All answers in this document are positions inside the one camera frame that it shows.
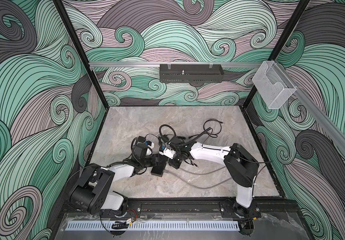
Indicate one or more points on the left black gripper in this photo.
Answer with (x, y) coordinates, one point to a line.
(155, 160)

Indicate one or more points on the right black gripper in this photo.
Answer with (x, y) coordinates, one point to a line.
(174, 165)

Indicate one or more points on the black network switch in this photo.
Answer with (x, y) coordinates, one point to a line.
(158, 169)

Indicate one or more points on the black power adapter with cable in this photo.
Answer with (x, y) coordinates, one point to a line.
(141, 139)

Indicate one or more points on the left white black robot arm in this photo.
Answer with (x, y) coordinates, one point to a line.
(92, 192)

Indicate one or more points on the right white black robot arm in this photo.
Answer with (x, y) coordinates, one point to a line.
(241, 165)

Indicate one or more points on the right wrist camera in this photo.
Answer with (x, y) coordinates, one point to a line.
(164, 151)

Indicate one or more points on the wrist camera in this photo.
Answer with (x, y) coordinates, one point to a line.
(164, 151)
(149, 144)

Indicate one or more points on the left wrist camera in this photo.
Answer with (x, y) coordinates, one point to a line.
(149, 144)

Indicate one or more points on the white slotted cable duct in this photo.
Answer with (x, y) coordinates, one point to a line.
(156, 226)

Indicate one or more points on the black wall tray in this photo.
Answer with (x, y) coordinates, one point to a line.
(196, 74)

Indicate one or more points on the aluminium wall rail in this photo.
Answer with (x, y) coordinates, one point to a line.
(132, 64)

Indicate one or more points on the clear plastic wall holder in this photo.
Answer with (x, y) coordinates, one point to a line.
(274, 84)

